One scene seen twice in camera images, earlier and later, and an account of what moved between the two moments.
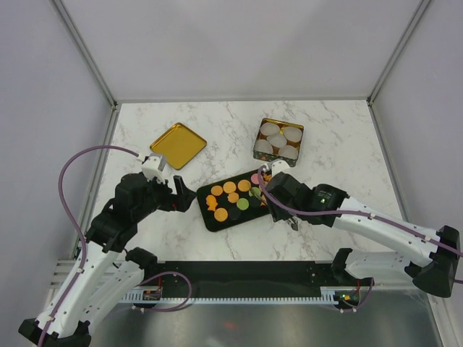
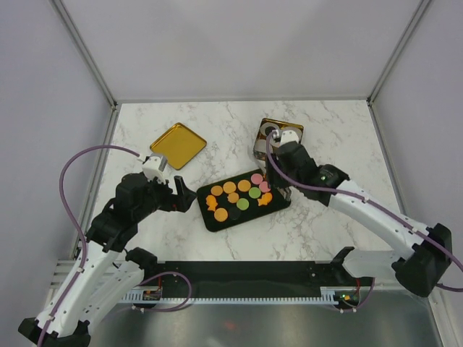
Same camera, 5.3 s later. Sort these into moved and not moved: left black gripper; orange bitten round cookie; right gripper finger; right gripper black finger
Moved: right gripper black finger; right gripper finger
Not moved: orange bitten round cookie; left black gripper
